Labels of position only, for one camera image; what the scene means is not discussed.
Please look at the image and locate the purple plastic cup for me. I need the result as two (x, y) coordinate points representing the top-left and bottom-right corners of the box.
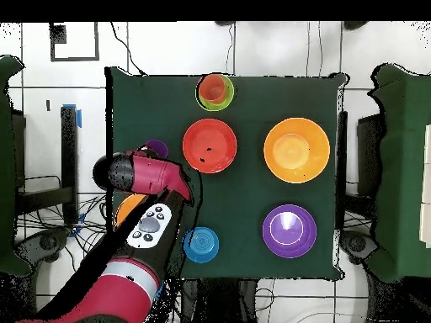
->
(144, 139), (169, 159)

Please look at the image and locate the red plastic bowl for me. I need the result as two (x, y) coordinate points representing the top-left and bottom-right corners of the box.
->
(182, 118), (238, 175)

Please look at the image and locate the red plastic cup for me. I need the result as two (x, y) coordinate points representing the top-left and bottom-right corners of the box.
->
(198, 73), (227, 105)

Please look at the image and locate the green plastic bowl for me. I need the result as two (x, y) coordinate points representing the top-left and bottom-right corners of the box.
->
(194, 72), (236, 112)

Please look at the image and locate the large orange plastic bowl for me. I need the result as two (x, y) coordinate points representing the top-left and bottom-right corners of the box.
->
(263, 117), (331, 184)
(114, 193), (148, 228)

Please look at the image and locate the blue plastic bowl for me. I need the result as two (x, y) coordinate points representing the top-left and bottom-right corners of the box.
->
(182, 226), (221, 264)

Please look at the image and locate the dark green table cloth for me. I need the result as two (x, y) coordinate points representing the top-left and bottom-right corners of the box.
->
(104, 66), (348, 282)

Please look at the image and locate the black office chair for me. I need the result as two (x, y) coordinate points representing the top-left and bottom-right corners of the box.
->
(14, 228), (72, 270)
(339, 230), (380, 267)

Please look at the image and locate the green cloth covered table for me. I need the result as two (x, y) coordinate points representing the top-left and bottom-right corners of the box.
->
(0, 55), (32, 278)
(364, 62), (431, 283)

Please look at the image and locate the purple plastic bowl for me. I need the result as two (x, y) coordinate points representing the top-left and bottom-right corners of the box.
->
(262, 204), (318, 259)

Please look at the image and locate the black metal frame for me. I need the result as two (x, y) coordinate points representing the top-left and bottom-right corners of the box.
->
(13, 104), (80, 226)

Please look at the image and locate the tangle of cables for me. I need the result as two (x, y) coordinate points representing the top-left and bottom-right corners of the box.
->
(14, 194), (109, 252)

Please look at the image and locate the thin black cable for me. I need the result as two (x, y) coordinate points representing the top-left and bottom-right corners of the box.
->
(109, 22), (146, 77)

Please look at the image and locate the black metal post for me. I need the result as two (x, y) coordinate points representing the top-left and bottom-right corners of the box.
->
(336, 110), (349, 231)

